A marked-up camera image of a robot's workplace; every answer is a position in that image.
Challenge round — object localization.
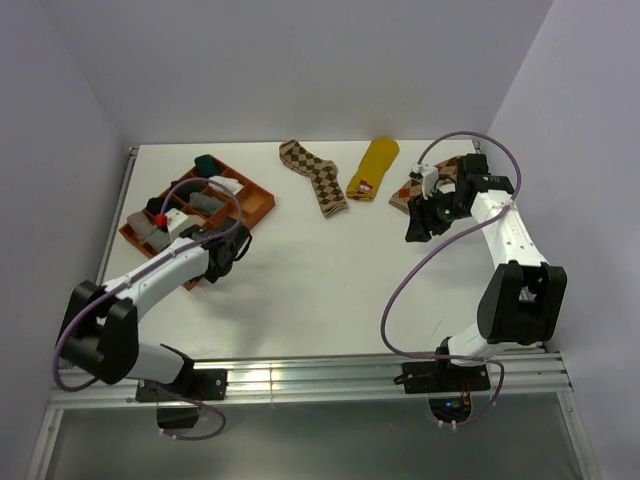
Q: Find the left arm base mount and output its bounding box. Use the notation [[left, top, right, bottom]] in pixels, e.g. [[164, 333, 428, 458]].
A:
[[135, 368, 228, 403]]

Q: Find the brown argyle sock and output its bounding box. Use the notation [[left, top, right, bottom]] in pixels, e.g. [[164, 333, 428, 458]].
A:
[[279, 140, 347, 219]]

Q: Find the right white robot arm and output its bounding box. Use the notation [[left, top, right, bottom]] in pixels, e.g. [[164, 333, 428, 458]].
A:
[[405, 154, 567, 390]]

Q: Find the black rolled sock upper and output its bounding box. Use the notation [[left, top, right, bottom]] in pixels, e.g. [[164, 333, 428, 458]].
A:
[[173, 182, 207, 203]]

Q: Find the black rolled sock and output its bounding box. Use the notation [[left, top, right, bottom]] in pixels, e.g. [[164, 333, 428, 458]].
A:
[[145, 197, 181, 216], [173, 182, 207, 203]]

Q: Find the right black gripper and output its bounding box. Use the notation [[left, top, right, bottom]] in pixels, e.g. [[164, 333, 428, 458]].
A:
[[405, 186, 471, 243]]

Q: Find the taupe sock with red cuff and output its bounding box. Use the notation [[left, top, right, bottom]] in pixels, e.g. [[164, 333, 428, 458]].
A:
[[127, 212, 156, 244]]

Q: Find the orange compartment tray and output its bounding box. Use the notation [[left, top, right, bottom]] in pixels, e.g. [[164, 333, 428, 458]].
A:
[[119, 154, 275, 282]]

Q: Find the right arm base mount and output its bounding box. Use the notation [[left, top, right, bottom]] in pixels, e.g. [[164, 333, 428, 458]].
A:
[[393, 360, 491, 394]]

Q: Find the black box under rail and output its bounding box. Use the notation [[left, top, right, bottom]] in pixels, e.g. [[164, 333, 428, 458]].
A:
[[156, 407, 200, 430]]

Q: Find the grey rolled sock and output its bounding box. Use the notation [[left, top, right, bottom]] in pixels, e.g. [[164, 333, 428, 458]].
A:
[[189, 193, 225, 217]]

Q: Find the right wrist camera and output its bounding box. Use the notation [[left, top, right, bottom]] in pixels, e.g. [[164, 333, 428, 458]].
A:
[[409, 164, 439, 199]]

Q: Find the yellow sock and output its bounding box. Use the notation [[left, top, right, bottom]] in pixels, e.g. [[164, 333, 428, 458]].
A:
[[346, 137, 400, 201]]

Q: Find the grey sock with black stripes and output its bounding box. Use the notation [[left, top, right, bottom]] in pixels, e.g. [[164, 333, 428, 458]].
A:
[[143, 228, 171, 254]]

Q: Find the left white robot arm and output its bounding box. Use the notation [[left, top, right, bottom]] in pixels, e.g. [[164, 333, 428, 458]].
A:
[[53, 217, 252, 399]]

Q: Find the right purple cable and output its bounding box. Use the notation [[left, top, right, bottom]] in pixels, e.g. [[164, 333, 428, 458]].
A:
[[380, 130, 522, 431]]

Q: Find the black rolled sock lower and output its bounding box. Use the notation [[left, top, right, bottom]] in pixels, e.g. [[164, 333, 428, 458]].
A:
[[145, 197, 181, 216]]

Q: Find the orange argyle sock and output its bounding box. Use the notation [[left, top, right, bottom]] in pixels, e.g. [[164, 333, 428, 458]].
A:
[[388, 155, 463, 214]]

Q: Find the white rolled sock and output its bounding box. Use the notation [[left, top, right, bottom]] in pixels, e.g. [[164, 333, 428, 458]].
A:
[[208, 175, 244, 196]]

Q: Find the dark green rolled sock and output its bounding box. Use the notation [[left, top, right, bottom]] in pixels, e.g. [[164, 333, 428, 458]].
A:
[[194, 154, 221, 178]]

